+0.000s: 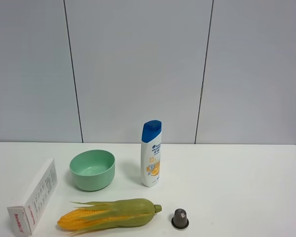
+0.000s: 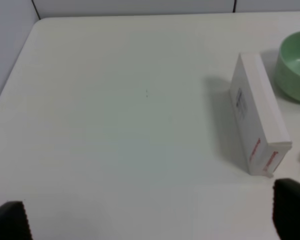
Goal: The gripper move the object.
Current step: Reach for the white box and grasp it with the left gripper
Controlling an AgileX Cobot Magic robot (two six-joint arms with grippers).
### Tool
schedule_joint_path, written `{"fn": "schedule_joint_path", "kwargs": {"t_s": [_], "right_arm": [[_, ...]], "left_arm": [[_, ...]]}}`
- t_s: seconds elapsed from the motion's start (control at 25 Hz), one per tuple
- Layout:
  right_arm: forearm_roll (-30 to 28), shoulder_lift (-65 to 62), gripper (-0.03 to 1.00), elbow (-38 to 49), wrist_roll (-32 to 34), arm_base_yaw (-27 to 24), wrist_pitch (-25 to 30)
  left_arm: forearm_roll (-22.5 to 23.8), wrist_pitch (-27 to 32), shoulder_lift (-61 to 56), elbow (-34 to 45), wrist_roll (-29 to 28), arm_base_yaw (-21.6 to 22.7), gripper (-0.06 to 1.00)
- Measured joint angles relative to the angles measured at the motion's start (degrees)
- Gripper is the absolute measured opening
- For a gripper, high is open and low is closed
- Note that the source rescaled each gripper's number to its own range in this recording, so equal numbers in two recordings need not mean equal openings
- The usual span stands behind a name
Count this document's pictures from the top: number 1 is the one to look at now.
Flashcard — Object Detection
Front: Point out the white red toothpaste box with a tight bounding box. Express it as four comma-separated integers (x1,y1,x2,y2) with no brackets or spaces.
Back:
7,158,58,237

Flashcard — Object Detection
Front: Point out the white blue shampoo bottle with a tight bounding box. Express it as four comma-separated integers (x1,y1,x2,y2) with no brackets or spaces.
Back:
141,120,162,187

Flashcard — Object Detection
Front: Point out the green plastic bowl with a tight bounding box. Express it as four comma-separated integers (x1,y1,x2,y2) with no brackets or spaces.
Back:
69,150,115,192

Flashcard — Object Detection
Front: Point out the grey coffee capsule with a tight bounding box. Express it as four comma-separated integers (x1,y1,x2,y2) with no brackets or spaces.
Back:
171,208,189,230

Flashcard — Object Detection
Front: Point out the yellow green toy corn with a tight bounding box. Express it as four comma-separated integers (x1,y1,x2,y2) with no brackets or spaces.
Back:
57,198,162,234

